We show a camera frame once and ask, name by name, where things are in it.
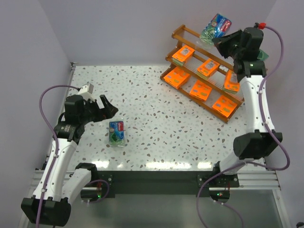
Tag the black table base frame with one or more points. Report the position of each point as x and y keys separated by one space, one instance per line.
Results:
x=158 y=183

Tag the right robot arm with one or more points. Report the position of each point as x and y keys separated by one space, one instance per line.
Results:
x=260 y=138

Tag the green sponge pack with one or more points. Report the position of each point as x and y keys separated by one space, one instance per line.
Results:
x=262 y=55

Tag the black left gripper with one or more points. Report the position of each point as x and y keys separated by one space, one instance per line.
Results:
x=98 y=109

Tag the blue sponge pack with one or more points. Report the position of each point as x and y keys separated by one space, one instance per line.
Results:
x=116 y=133
x=217 y=28

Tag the orange sponge box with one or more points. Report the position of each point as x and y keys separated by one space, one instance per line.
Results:
x=183 y=55
x=208 y=68
x=224 y=106
x=231 y=84

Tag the wooden shelf rack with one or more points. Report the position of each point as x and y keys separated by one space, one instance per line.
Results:
x=208 y=80

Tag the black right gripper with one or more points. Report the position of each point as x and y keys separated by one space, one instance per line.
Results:
x=229 y=44

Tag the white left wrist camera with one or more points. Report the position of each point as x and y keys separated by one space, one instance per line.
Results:
x=86 y=91

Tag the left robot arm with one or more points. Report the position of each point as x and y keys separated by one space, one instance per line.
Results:
x=52 y=199

